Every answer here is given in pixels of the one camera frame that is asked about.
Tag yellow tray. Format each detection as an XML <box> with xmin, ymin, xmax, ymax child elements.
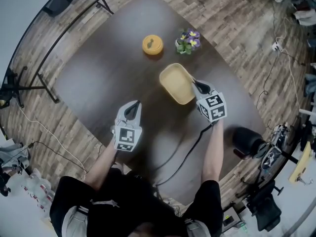
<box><xmin>158</xmin><ymin>63</ymin><xmax>198</xmax><ymax>106</ymax></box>

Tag person's left forearm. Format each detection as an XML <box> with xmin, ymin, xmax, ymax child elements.
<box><xmin>83</xmin><ymin>143</ymin><xmax>118</xmax><ymax>192</ymax></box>

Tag person's black t-shirt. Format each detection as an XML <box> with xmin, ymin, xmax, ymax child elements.
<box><xmin>49</xmin><ymin>168</ymin><xmax>224</xmax><ymax>237</ymax></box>

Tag small light wooden desk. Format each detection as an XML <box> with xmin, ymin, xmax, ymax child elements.
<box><xmin>288</xmin><ymin>141</ymin><xmax>312</xmax><ymax>185</ymax></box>

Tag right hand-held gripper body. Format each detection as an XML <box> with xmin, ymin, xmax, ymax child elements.
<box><xmin>197</xmin><ymin>92</ymin><xmax>227</xmax><ymax>122</ymax></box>

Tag pack of water bottles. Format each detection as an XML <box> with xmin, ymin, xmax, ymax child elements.
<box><xmin>9</xmin><ymin>168</ymin><xmax>55</xmax><ymax>218</ymax></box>

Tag black waste bin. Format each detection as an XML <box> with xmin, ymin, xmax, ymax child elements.
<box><xmin>44</xmin><ymin>0</ymin><xmax>77</xmax><ymax>16</ymax></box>

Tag white black robotic device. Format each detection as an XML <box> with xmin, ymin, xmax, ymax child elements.
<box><xmin>260</xmin><ymin>147</ymin><xmax>282</xmax><ymax>170</ymax></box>
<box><xmin>270</xmin><ymin>123</ymin><xmax>291</xmax><ymax>145</ymax></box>

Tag orange pumpkin ornament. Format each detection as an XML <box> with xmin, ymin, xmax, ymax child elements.
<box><xmin>142</xmin><ymin>34</ymin><xmax>164</xmax><ymax>56</ymax></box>

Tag person's right forearm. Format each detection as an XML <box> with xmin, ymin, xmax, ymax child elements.
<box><xmin>201</xmin><ymin>121</ymin><xmax>225</xmax><ymax>182</ymax></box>

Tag potted purple flower plant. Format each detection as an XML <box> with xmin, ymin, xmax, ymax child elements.
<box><xmin>174</xmin><ymin>28</ymin><xmax>202</xmax><ymax>56</ymax></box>

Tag light grey shoulder strap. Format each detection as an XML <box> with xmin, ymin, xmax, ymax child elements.
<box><xmin>61</xmin><ymin>205</ymin><xmax>88</xmax><ymax>237</ymax></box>
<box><xmin>185</xmin><ymin>218</ymin><xmax>210</xmax><ymax>237</ymax></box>

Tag grey box with black panel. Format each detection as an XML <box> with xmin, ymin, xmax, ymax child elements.
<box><xmin>221</xmin><ymin>206</ymin><xmax>244</xmax><ymax>234</ymax></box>

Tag black office chair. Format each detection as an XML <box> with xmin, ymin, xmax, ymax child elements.
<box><xmin>0</xmin><ymin>67</ymin><xmax>28</xmax><ymax>108</ymax></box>
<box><xmin>243</xmin><ymin>180</ymin><xmax>284</xmax><ymax>232</ymax></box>

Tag white desk with black frame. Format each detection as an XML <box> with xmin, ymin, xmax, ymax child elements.
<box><xmin>0</xmin><ymin>0</ymin><xmax>115</xmax><ymax>105</ymax></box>

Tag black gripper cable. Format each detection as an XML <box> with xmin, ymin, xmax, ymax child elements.
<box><xmin>155</xmin><ymin>122</ymin><xmax>217</xmax><ymax>186</ymax></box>

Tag large dark water jug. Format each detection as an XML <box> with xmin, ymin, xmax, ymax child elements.
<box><xmin>233</xmin><ymin>126</ymin><xmax>265</xmax><ymax>159</ymax></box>

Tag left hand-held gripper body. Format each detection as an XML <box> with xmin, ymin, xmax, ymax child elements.
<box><xmin>112</xmin><ymin>119</ymin><xmax>143</xmax><ymax>152</ymax></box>

